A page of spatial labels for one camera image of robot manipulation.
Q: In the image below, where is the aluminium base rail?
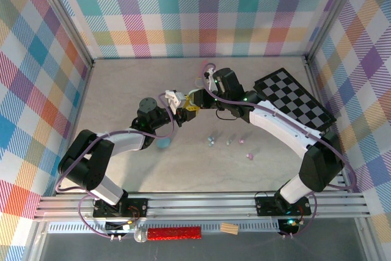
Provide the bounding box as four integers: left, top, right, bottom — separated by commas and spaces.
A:
33, 191, 367, 221

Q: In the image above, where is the black grey checkerboard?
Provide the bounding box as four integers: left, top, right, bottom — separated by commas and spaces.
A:
254, 68, 337, 130

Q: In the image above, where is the white slotted cable duct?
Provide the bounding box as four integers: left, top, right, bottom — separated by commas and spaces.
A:
48, 222, 281, 234

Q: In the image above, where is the small cork block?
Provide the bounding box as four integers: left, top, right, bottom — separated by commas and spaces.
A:
220, 222, 239, 235

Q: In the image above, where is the blue earbud charging case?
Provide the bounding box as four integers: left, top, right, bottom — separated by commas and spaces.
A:
155, 137, 172, 150

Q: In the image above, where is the red glitter microphone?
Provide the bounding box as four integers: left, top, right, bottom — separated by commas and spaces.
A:
133, 226, 202, 243

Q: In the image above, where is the thin black cable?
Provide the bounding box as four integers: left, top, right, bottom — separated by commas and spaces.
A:
215, 109, 241, 122

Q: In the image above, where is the aluminium frame post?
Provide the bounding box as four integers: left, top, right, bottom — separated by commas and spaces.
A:
32, 0, 95, 69
304, 0, 366, 65

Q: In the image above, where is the pink toy microphone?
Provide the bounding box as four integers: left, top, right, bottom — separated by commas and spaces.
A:
194, 60, 209, 89

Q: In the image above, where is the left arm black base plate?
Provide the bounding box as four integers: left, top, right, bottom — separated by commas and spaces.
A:
92, 197, 150, 218

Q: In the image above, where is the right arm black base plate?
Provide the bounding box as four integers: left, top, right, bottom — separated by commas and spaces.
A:
254, 192, 313, 218

